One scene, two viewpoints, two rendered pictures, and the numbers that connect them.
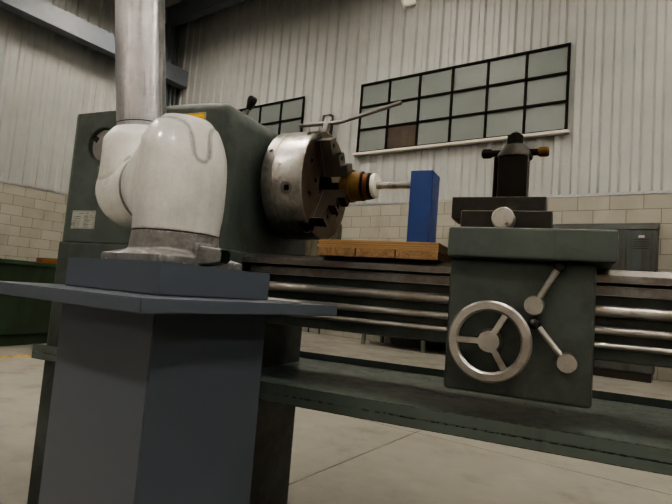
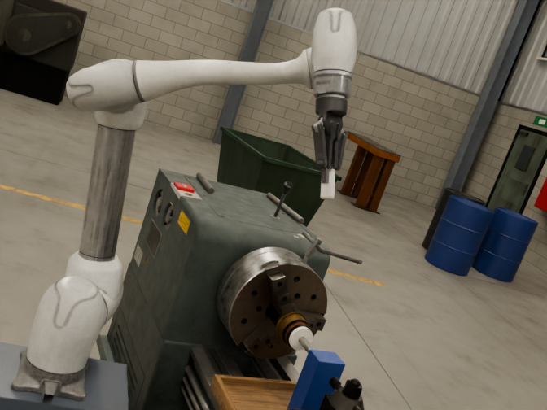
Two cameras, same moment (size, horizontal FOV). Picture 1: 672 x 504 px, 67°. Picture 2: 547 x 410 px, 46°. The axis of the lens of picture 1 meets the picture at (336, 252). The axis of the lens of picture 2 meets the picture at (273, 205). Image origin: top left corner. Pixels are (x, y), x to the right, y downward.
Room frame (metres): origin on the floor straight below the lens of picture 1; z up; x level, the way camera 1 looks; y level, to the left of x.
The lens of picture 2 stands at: (-0.01, -0.97, 1.76)
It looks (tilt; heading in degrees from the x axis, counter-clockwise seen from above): 12 degrees down; 39
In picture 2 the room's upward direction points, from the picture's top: 19 degrees clockwise
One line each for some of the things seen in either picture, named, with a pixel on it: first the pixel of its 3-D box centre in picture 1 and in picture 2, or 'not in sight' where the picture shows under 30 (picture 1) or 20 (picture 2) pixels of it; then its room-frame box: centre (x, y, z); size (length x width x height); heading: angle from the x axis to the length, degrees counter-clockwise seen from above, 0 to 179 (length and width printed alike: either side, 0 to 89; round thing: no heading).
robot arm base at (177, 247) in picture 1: (181, 250); (53, 371); (0.91, 0.28, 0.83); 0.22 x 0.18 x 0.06; 57
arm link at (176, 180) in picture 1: (180, 176); (68, 319); (0.92, 0.30, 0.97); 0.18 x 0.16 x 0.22; 41
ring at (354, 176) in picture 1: (357, 186); (293, 329); (1.41, -0.05, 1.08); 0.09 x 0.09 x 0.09; 66
